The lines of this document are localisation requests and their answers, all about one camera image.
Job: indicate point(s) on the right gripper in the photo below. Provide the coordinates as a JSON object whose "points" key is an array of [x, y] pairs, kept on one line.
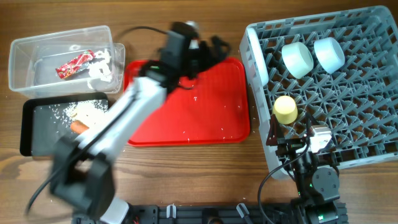
{"points": [[275, 135]]}

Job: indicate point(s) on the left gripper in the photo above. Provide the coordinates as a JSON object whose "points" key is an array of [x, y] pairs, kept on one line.
{"points": [[212, 46]]}

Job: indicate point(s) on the yellow cup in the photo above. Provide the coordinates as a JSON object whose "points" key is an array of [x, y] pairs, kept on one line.
{"points": [[285, 109]]}

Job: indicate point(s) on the light blue plate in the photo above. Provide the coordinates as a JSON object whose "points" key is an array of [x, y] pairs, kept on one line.
{"points": [[258, 56]]}

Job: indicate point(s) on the green bowl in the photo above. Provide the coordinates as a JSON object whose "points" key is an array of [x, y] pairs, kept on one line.
{"points": [[297, 59]]}

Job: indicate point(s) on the light blue bowl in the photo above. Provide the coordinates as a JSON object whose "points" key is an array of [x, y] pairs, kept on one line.
{"points": [[329, 54]]}

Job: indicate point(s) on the white tissue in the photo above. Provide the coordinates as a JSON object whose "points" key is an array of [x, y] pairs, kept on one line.
{"points": [[105, 54], [100, 74]]}

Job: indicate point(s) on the red snack wrapper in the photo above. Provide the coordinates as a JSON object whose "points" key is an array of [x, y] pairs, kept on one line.
{"points": [[75, 65]]}

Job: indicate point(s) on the orange carrot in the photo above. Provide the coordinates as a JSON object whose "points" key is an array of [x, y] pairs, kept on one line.
{"points": [[78, 127]]}

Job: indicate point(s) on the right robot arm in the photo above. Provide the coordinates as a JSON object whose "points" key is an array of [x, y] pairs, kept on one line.
{"points": [[317, 184]]}

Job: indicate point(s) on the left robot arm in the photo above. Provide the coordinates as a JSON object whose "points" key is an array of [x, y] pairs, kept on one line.
{"points": [[82, 171]]}

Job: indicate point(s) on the grey dishwasher rack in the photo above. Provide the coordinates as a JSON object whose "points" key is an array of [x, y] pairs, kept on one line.
{"points": [[358, 102]]}

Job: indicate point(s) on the red serving tray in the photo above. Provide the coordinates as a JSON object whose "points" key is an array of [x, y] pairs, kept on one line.
{"points": [[213, 109]]}

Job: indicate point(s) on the white tissue in bin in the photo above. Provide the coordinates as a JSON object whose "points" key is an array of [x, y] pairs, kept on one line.
{"points": [[105, 54]]}

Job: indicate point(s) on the clear plastic bin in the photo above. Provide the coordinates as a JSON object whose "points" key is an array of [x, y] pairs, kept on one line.
{"points": [[33, 60]]}

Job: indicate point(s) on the spilled rice and peanuts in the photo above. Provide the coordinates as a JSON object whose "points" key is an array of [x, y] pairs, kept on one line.
{"points": [[87, 112]]}

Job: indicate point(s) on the black tray bin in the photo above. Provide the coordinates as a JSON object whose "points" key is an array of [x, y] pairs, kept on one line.
{"points": [[46, 120]]}

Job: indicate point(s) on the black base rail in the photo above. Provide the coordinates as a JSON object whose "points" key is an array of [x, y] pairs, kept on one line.
{"points": [[242, 213]]}

